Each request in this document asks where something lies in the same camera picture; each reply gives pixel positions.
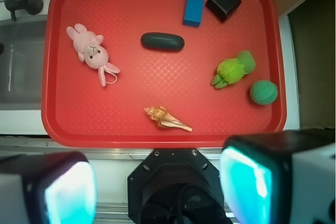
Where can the black cube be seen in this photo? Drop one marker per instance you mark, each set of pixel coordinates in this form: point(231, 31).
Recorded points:
point(222, 9)

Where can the red plastic tray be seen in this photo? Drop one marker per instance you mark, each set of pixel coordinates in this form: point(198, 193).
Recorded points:
point(77, 111)

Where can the aluminium rail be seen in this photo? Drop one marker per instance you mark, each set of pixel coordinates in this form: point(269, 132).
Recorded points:
point(47, 145)

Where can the green foam ball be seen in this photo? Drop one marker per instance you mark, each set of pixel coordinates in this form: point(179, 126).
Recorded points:
point(263, 92)

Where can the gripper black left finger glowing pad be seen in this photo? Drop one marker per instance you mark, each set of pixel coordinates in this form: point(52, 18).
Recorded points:
point(48, 188)

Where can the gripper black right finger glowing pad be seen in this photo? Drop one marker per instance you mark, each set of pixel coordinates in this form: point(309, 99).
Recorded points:
point(283, 177)

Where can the blue rectangular block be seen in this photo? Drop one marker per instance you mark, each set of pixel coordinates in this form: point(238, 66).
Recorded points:
point(193, 13)

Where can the green fuzzy toy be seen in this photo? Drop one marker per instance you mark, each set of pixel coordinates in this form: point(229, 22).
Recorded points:
point(230, 71)

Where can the dark green oval stone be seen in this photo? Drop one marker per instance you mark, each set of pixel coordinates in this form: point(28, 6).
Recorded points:
point(162, 41)

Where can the pink plush bunny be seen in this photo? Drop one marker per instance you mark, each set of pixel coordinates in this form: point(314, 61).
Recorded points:
point(89, 49)

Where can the orange spiral seashell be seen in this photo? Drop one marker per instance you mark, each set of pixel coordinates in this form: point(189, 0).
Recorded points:
point(164, 119)

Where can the grey toy sink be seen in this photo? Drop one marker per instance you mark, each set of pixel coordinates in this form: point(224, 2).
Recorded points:
point(22, 57)

